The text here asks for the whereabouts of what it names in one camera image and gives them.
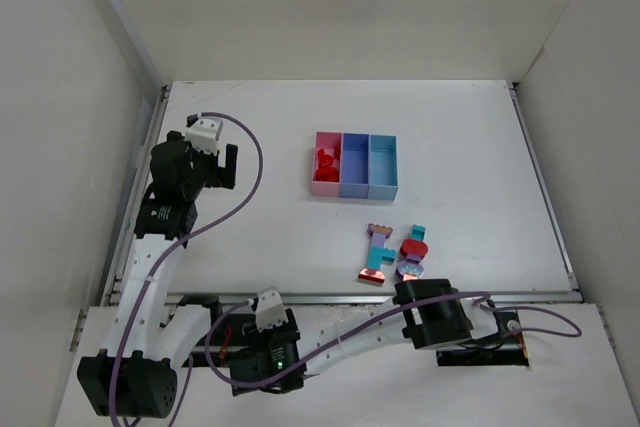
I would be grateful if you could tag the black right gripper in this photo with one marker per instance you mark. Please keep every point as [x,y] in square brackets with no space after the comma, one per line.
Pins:
[288,329]

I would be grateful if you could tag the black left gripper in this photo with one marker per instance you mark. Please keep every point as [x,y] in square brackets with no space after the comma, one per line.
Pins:
[220,170]

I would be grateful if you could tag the red legos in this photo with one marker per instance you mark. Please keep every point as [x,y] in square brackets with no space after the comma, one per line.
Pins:
[327,165]

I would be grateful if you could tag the teal red purple lego stack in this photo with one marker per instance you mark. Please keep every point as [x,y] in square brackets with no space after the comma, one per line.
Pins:
[412,252]

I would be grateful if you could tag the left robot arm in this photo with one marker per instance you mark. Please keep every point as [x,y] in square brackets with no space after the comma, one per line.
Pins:
[134,376]

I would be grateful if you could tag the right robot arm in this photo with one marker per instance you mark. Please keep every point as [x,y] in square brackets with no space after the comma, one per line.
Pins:
[426,314]

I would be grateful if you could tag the pink bin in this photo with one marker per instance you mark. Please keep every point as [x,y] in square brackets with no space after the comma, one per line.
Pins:
[327,141]

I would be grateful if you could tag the purple teal red lego column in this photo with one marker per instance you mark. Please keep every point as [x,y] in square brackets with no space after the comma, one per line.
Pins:
[378,255]

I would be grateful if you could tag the dark blue bin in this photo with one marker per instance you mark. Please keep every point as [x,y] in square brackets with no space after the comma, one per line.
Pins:
[354,166]

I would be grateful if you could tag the light blue bin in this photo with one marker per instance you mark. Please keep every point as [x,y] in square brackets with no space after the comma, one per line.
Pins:
[383,169]

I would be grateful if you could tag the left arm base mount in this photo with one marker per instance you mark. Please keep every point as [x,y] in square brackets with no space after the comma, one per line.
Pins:
[225,332]

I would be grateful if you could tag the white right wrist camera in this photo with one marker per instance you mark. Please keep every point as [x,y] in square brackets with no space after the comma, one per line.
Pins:
[269,310]

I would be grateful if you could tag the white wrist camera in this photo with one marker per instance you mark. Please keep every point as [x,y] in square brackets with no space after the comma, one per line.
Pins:
[203,133]
[269,310]

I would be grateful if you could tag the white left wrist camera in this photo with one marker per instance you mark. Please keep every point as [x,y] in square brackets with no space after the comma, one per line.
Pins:
[203,133]

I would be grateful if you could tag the aluminium frame rail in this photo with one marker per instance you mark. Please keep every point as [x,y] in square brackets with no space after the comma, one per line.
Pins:
[146,130]

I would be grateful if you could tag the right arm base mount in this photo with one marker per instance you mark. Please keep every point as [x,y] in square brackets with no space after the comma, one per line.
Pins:
[493,350]

